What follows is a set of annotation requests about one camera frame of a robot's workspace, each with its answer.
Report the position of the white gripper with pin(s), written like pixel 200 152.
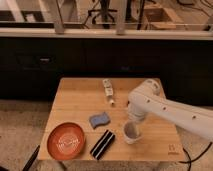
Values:
pixel 133 128

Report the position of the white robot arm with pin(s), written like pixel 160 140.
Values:
pixel 145 99

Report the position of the blue wavy sponge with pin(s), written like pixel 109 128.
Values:
pixel 99 120

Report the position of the wooden table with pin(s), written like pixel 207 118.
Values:
pixel 77 99

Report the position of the black white striped box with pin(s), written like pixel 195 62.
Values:
pixel 102 144

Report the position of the orange patterned bowl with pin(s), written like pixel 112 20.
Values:
pixel 66 141

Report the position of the cardboard box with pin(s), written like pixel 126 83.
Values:
pixel 162 18

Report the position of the dark cabinet counter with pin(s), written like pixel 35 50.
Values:
pixel 32 62

